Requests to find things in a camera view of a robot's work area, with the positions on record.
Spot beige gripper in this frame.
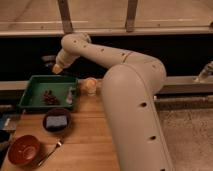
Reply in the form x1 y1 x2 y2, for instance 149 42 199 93
52 49 79 74

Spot black handled brush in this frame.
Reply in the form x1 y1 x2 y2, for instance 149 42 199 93
41 55 57 71

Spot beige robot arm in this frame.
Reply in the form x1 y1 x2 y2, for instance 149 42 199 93
53 34 174 171

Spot green plastic tray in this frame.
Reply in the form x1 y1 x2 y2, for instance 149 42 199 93
19 75 78 111

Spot dark red grapes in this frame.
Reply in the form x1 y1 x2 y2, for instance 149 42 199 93
43 90 59 105

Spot yellow lit cup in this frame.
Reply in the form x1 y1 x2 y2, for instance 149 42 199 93
83 77 97 95

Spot dark brown bowl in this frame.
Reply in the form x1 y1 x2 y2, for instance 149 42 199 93
42 108 71 133

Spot blue sponge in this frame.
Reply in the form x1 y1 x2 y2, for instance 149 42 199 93
46 116 67 129

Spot metal fork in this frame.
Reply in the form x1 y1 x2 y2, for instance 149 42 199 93
37 139 64 167

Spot orange red bowl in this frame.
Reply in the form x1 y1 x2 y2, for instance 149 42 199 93
8 135 41 166

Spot grey corrugated hose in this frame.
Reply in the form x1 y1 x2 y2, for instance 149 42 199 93
194 60 213 83

